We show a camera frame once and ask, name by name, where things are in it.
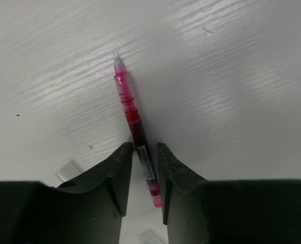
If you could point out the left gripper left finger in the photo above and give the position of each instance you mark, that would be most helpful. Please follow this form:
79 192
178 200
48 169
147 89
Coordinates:
94 203

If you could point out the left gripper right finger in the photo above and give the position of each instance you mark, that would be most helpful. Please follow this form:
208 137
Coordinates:
187 209

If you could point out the clear pen cap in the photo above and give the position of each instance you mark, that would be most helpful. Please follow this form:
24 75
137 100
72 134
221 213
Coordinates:
150 236
69 171

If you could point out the red pink pen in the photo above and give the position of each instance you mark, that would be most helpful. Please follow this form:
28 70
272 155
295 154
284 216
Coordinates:
134 122

